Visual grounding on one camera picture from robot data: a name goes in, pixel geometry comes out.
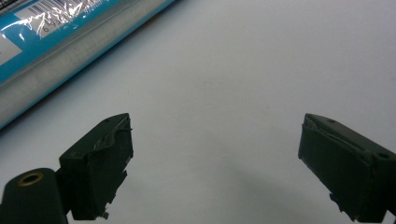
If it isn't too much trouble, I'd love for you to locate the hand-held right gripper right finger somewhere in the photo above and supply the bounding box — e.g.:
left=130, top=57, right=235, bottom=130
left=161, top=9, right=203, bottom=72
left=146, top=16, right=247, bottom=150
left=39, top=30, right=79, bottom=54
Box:
left=297, top=112, right=396, bottom=224

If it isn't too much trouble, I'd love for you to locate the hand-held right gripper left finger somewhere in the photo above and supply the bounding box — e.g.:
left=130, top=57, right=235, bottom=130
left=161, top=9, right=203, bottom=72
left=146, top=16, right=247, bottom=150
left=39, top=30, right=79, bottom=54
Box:
left=56, top=112, right=134, bottom=221

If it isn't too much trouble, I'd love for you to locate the blue and silver wrapped roll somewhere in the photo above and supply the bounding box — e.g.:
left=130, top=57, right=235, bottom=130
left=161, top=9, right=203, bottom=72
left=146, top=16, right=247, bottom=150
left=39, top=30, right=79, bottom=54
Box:
left=0, top=0, right=177, bottom=131

